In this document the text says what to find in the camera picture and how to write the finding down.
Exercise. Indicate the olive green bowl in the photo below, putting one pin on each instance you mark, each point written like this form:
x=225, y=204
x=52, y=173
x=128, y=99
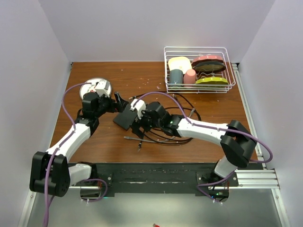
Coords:
x=212, y=81

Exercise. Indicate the black brown bowl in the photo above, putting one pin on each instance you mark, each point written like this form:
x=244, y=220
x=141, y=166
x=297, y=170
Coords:
x=209, y=67

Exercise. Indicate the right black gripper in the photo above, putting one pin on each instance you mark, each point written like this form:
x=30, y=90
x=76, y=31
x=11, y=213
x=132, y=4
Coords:
x=137, y=124

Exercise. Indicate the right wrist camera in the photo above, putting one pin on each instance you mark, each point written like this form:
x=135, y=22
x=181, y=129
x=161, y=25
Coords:
x=138, y=106

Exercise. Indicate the black network switch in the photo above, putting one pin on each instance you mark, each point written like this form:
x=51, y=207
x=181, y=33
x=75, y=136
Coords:
x=126, y=118

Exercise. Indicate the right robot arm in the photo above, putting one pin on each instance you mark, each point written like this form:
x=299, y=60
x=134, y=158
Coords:
x=233, y=137

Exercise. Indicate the dark grey cup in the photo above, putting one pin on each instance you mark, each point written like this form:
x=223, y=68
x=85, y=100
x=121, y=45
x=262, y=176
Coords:
x=176, y=78

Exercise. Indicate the white wire dish rack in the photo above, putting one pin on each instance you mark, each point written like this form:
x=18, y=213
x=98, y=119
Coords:
x=191, y=53

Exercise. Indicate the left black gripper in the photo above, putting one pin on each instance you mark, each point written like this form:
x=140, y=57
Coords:
x=118, y=107

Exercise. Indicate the cream yellow plate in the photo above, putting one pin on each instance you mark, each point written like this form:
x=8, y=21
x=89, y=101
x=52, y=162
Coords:
x=181, y=63

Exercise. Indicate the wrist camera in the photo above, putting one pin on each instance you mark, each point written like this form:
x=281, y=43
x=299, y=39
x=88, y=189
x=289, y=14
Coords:
x=101, y=87
x=138, y=106

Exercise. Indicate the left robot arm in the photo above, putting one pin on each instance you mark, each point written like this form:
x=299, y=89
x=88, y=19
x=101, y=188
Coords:
x=50, y=170

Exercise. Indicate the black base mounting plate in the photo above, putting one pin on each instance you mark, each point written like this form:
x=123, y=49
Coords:
x=164, y=178

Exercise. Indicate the round white patterned plate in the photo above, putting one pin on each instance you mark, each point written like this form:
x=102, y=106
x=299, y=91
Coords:
x=85, y=87

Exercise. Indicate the aluminium frame rail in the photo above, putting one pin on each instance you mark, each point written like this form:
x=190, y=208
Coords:
x=254, y=176

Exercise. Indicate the pink cup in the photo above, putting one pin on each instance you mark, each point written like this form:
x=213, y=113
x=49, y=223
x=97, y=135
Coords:
x=189, y=77

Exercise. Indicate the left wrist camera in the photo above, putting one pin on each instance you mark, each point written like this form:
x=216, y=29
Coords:
x=101, y=87

